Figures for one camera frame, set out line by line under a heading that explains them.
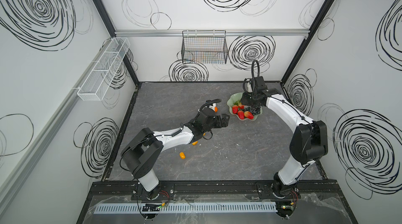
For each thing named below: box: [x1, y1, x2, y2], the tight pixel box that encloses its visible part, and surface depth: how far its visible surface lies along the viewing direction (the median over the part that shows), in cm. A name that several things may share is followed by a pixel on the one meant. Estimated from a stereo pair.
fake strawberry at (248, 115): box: [243, 110, 254, 120], surface depth 96 cm
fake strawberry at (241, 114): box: [237, 110, 245, 120], surface depth 96 cm
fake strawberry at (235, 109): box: [231, 104, 239, 115], surface depth 101 cm
